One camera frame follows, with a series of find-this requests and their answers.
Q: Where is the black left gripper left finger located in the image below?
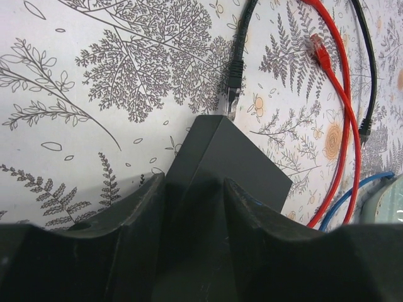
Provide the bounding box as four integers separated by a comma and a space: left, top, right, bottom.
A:
1, 174, 165, 301

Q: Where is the black network switch box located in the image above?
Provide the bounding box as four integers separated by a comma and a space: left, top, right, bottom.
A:
152, 115, 292, 301

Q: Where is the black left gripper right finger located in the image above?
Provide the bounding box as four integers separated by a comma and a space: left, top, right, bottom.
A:
224, 179, 402, 301

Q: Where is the light green square plate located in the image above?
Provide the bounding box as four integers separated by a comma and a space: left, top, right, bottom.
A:
359, 174, 402, 224

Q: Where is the black ethernet cable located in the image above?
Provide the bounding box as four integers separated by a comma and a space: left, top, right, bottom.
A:
225, 0, 378, 145

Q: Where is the blue ethernet cable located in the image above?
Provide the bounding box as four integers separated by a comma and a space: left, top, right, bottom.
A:
317, 171, 396, 232

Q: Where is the long red ethernet cable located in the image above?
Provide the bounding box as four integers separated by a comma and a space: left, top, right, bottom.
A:
302, 0, 352, 229

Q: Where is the short red ethernet cable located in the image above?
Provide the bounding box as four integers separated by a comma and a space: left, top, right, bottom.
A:
307, 33, 362, 227

